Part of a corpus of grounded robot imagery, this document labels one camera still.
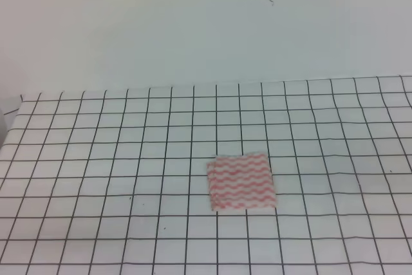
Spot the pink wavy striped towel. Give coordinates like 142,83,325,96
206,153,276,211

